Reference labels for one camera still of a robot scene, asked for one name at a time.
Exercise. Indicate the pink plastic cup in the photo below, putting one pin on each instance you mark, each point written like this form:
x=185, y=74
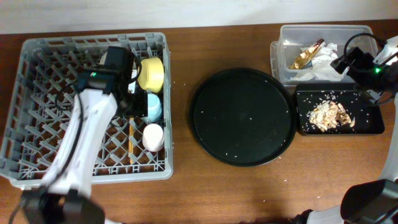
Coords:
x=153, y=137

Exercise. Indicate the gold foil wrapper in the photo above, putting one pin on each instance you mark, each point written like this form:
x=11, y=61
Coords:
x=306, y=56

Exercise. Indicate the grey round plate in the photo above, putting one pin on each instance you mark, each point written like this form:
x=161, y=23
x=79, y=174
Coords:
x=103, y=59

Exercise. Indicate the crumpled white tissue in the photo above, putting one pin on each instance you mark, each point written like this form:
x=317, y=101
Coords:
x=319, y=67

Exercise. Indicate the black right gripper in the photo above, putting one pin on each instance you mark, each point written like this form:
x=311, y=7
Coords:
x=356, y=73

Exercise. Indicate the grey plastic dishwasher rack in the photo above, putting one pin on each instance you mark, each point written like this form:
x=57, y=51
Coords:
x=38, y=114

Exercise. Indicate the round black tray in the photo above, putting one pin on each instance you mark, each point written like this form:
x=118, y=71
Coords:
x=243, y=117

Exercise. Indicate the light blue plastic cup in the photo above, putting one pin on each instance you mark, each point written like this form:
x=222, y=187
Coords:
x=154, y=108

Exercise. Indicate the black rectangular tray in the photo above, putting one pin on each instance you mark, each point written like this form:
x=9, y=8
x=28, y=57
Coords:
x=366, y=117

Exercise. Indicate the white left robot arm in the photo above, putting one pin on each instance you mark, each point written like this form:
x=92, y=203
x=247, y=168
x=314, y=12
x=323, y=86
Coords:
x=101, y=93

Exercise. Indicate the food scraps pile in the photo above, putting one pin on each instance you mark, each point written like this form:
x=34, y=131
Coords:
x=329, y=115

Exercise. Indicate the clear plastic waste bin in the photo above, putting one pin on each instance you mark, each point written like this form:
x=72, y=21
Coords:
x=294, y=39

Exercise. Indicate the yellow plastic bowl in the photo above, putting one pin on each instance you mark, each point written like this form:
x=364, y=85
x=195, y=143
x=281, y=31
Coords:
x=152, y=74

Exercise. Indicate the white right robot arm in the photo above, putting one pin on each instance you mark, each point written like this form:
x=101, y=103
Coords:
x=348, y=178

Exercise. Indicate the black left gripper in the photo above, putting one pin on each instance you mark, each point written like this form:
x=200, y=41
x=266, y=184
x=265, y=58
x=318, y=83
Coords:
x=141, y=106

